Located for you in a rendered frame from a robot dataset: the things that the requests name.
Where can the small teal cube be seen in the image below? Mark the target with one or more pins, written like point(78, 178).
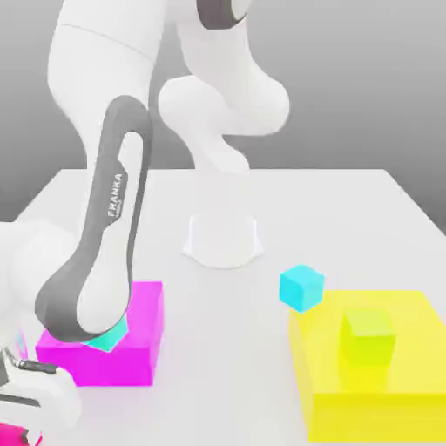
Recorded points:
point(108, 339)

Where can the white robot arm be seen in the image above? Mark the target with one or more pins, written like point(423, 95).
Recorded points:
point(104, 87)

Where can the small cyan cube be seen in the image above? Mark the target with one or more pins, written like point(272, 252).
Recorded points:
point(299, 289)

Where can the small yellow-green cube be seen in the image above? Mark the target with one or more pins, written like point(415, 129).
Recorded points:
point(369, 348)

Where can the large magenta box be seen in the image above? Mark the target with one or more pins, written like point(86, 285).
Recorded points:
point(115, 366)

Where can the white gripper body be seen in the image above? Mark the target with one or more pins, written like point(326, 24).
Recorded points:
point(52, 397)

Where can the large yellow box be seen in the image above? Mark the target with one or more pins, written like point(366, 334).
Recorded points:
point(376, 418)

